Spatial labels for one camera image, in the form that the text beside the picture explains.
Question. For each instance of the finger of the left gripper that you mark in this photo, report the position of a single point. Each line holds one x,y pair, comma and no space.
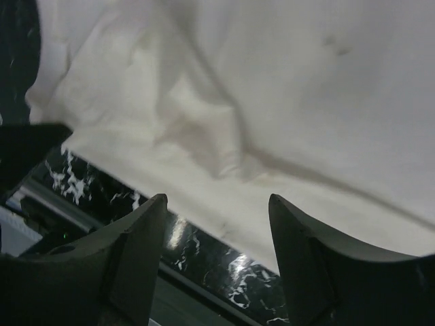
23,147

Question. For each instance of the cream white t shirt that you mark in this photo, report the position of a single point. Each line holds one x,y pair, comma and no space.
219,104

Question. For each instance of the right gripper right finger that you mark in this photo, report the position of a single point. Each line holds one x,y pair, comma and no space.
331,278

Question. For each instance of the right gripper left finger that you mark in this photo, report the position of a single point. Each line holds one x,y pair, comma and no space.
105,278

